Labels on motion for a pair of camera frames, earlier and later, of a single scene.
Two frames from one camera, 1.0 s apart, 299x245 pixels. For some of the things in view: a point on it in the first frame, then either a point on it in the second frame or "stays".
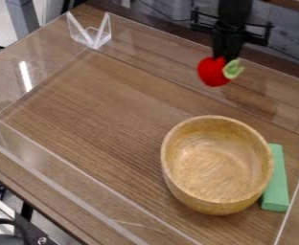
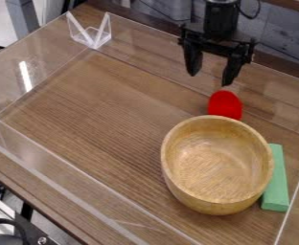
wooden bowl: x=216 y=164 stays
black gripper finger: x=221 y=44 → x=193 y=57
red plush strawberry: x=217 y=72 → x=224 y=103
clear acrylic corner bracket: x=89 y=36 stays
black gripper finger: x=229 y=45 → x=235 y=63
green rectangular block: x=275 y=199 stays
